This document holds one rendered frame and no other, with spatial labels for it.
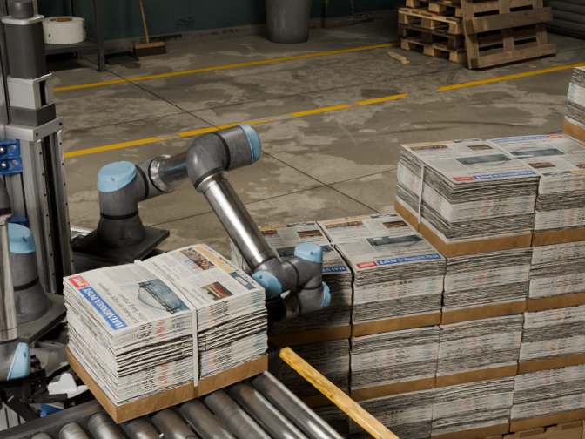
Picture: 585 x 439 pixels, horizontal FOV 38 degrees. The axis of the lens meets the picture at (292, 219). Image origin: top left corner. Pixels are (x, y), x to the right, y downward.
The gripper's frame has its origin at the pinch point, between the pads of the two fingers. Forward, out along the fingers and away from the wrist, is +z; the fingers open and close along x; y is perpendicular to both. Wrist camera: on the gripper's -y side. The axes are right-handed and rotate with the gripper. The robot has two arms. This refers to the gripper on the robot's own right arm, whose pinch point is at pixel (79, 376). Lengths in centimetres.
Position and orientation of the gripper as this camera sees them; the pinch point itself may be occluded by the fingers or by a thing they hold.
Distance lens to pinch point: 209.4
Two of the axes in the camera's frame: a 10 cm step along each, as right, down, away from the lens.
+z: 8.4, -2.0, 5.1
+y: 0.1, -9.2, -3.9
